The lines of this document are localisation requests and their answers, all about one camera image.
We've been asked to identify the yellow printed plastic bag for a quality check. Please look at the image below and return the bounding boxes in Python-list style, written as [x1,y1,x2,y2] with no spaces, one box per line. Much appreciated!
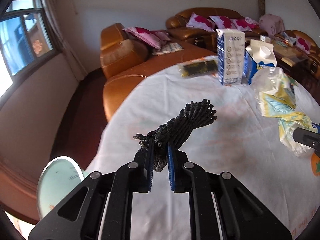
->
[250,67,316,157]

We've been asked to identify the black foam net bundle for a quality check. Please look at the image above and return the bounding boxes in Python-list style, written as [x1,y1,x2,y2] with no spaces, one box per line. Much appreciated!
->
[133,99,217,172]

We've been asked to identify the light blue trash bin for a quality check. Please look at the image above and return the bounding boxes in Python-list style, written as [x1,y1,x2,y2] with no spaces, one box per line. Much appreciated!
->
[37,156,88,219]

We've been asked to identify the white printed tablecloth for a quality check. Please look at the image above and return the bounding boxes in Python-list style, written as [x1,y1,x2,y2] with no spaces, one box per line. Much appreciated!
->
[87,66,319,238]

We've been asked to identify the dark wooden coffee table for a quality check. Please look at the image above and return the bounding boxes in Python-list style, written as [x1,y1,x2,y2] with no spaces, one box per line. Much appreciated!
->
[271,37,319,80]

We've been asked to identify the blue gable-top milk carton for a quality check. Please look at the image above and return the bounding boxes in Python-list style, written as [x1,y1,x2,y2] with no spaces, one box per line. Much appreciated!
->
[244,39,277,84]

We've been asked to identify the small white box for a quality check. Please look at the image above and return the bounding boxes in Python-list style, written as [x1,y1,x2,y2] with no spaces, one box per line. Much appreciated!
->
[260,35,271,43]

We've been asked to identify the pink covered chair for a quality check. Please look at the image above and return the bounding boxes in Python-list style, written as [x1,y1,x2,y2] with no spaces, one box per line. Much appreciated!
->
[258,14,285,36]

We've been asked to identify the tall white milk carton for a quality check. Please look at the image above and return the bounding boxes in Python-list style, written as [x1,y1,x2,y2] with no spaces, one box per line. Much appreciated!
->
[216,29,245,86]

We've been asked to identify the checkered cloth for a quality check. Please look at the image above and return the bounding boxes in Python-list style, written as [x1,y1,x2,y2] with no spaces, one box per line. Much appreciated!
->
[152,42,184,56]

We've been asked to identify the orange leather chaise sofa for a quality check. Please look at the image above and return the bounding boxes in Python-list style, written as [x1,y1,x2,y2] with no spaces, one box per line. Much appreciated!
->
[100,23,215,121]

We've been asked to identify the pink curtain right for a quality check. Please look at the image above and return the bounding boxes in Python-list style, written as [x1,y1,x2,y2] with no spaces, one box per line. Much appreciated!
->
[39,0,89,82]

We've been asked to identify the brown leather back sofa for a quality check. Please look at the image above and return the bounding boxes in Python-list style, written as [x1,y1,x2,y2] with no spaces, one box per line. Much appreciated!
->
[165,7,268,50]

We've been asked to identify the pink floral pillow on chaise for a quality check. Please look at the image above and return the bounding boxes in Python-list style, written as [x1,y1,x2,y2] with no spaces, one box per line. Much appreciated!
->
[123,27,171,49]

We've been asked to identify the window with dark frame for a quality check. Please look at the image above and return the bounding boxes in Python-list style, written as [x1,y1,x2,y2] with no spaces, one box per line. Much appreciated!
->
[1,0,60,96]

